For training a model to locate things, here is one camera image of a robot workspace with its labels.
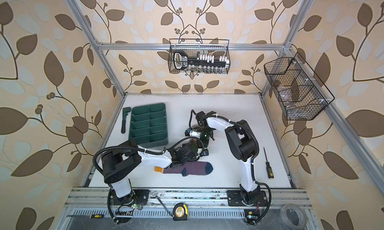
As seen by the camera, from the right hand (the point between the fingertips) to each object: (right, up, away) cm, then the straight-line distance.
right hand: (201, 147), depth 91 cm
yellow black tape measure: (-10, -24, -23) cm, 35 cm away
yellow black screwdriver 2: (+38, -9, -9) cm, 40 cm away
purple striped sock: (-7, -10, -9) cm, 15 cm away
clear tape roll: (+43, -27, -22) cm, 55 cm away
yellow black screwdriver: (-50, -27, -22) cm, 61 cm away
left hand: (-4, +3, -2) cm, 5 cm away
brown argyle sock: (-3, +13, -5) cm, 14 cm away
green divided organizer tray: (-34, +13, +5) cm, 37 cm away
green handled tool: (-56, +23, +17) cm, 62 cm away
